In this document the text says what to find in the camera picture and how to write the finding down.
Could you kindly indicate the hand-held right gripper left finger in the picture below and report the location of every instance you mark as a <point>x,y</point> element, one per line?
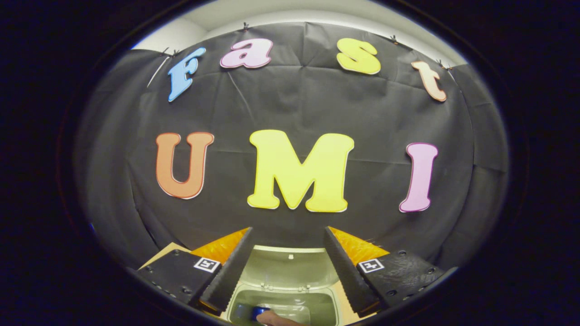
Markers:
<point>229,276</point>

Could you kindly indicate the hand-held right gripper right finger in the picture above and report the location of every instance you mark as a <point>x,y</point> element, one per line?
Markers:
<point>349,276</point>

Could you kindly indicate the blue pop can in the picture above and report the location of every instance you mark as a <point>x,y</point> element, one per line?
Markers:
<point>259,313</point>

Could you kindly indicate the green desktop garbage bin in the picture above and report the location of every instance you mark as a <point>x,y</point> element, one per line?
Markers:
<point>290,271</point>

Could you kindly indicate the black backdrop cloth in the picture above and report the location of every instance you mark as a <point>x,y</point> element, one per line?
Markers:
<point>226,113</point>

